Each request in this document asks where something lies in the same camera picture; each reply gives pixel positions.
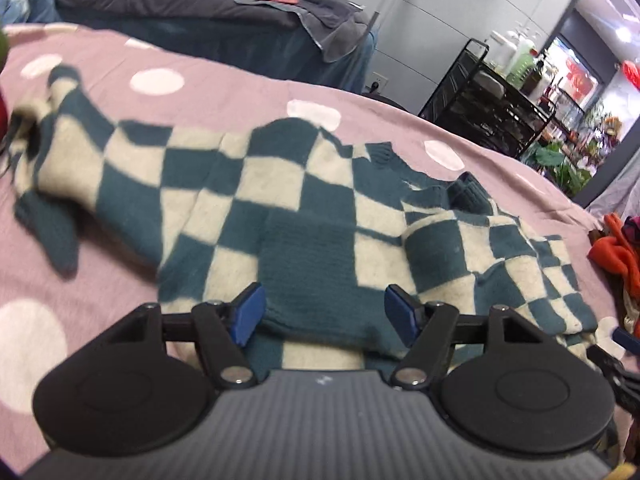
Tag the grey towel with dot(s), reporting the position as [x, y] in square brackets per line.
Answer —
[335, 25]

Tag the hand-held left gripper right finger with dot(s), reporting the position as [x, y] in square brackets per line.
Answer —
[402, 312]

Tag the dark bottle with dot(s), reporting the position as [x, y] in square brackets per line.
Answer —
[532, 77]

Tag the pink polka dot blanket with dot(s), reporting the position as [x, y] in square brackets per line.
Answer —
[225, 85]

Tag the orange cloth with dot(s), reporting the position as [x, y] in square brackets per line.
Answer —
[617, 255]

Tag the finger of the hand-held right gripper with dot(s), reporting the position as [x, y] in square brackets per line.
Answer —
[612, 365]

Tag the green bottle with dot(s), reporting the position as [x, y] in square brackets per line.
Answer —
[521, 62]

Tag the teal cream checkered sweater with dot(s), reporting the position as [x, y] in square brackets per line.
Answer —
[300, 240]

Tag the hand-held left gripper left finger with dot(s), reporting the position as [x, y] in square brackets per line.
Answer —
[247, 312]

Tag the green cloth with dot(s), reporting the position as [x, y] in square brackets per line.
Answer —
[3, 47]

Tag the white wall outlet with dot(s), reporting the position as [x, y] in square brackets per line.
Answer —
[378, 82]

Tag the light grey cloth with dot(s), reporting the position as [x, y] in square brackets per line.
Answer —
[617, 190]

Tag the white bottle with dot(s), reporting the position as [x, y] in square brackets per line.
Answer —
[498, 47]

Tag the green potted plant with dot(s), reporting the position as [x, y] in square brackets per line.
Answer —
[555, 160]

